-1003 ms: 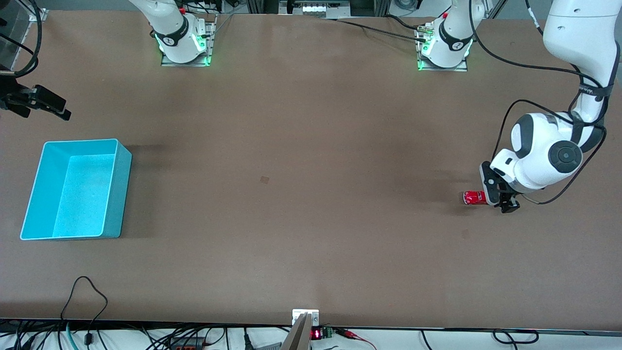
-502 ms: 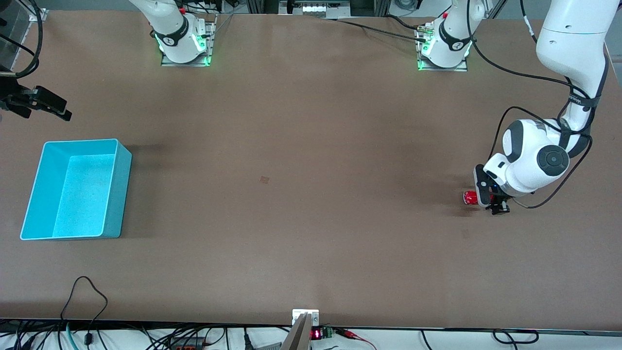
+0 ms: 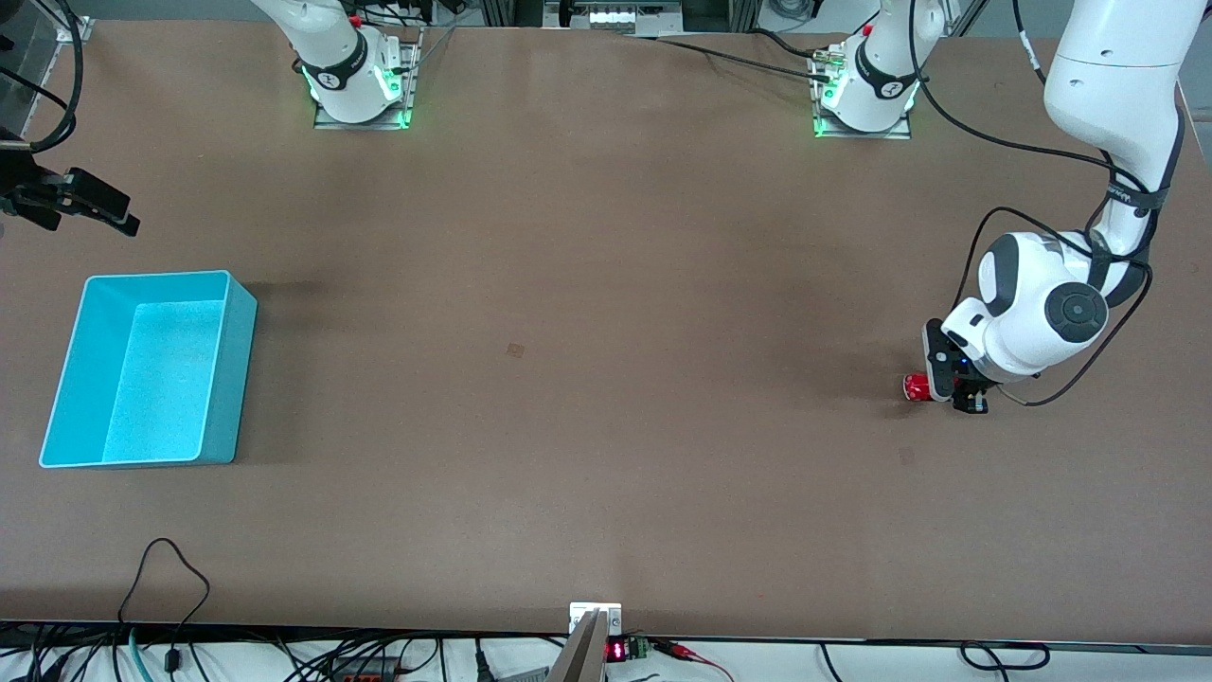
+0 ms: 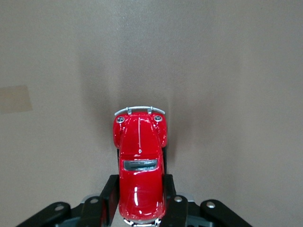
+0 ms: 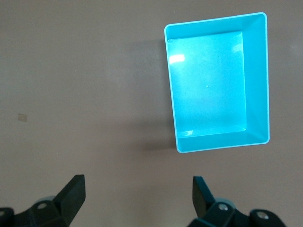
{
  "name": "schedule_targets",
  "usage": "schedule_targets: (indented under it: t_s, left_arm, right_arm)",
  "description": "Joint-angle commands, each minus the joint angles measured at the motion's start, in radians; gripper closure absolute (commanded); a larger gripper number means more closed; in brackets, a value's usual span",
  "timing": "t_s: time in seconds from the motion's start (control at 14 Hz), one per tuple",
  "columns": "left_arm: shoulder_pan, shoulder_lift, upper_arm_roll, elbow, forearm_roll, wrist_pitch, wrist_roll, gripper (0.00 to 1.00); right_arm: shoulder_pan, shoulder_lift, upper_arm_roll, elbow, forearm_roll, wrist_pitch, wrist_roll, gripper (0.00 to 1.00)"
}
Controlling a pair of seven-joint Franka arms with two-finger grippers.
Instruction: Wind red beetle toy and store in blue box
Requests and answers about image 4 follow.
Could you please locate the red beetle toy car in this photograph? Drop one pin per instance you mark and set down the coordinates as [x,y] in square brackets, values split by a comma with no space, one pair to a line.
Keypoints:
[140,186]

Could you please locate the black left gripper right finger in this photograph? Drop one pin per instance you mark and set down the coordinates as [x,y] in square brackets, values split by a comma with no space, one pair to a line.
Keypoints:
[175,210]

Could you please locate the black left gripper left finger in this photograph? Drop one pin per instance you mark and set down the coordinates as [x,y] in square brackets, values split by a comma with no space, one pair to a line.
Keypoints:
[111,196]

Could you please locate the brown tape patch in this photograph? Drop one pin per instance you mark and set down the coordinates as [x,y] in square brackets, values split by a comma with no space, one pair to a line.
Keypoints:
[14,99]

